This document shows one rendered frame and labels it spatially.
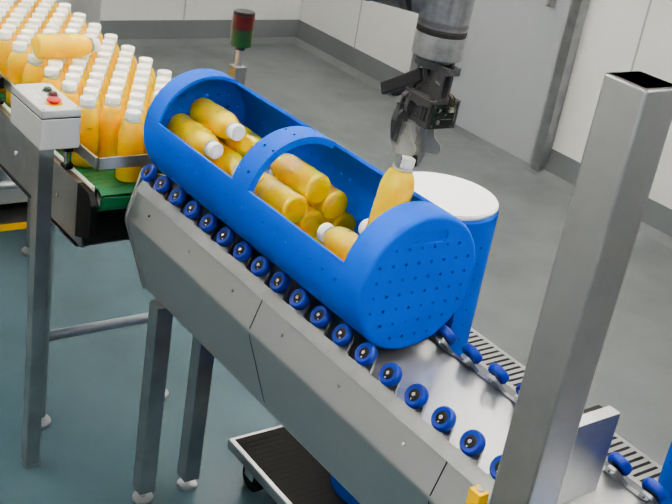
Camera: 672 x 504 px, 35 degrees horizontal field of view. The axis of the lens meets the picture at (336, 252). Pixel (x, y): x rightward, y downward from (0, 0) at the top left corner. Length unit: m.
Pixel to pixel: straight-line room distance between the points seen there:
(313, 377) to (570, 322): 0.93
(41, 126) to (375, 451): 1.16
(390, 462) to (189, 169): 0.84
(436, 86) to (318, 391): 0.63
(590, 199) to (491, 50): 5.20
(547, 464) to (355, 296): 0.68
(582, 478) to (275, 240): 0.76
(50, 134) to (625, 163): 1.73
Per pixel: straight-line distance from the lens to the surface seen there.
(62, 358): 3.71
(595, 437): 1.78
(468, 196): 2.64
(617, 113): 1.18
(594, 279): 1.23
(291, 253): 2.09
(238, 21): 3.10
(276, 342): 2.20
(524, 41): 6.21
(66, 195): 2.83
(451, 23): 1.87
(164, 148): 2.50
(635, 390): 4.17
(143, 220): 2.66
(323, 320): 2.09
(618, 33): 5.82
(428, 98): 1.90
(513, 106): 6.27
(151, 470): 3.04
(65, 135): 2.66
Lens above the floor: 1.96
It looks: 25 degrees down
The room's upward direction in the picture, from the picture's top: 10 degrees clockwise
